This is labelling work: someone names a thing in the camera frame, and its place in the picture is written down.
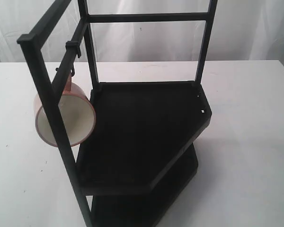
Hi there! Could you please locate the black metal hook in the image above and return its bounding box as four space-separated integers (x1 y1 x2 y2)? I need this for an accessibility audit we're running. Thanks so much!
55 67 75 77

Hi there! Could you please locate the black metal shelf rack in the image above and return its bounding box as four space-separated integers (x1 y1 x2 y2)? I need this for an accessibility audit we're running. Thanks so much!
17 0 217 227

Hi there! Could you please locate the black clip hook on rail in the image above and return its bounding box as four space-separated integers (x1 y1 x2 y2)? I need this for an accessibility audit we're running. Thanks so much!
65 41 81 58

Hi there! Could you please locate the pink ceramic mug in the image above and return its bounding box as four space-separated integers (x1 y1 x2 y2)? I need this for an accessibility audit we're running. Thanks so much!
34 75 96 147

